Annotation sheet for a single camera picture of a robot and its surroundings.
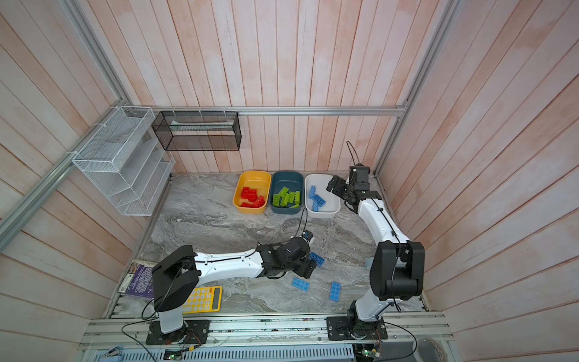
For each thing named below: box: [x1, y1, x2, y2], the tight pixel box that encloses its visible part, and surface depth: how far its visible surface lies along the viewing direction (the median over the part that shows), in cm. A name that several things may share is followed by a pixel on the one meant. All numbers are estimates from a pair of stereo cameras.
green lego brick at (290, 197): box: [286, 191, 295, 204], surface depth 110 cm
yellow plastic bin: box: [232, 170, 273, 215], surface depth 109 cm
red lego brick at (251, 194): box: [240, 187, 258, 202], surface depth 109 cm
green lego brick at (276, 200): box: [272, 193, 280, 207], surface depth 109 cm
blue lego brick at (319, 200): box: [312, 193, 327, 208], surface depth 109 cm
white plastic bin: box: [304, 173, 341, 219], surface depth 109 cm
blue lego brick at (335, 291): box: [329, 281, 342, 302], surface depth 82 cm
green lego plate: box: [290, 190, 301, 209], surface depth 109 cm
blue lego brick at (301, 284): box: [291, 277, 311, 292], surface depth 85 cm
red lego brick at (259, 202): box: [252, 195, 266, 209], surface depth 106 cm
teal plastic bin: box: [269, 171, 304, 215], surface depth 113 cm
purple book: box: [117, 259, 159, 299], surface depth 84 cm
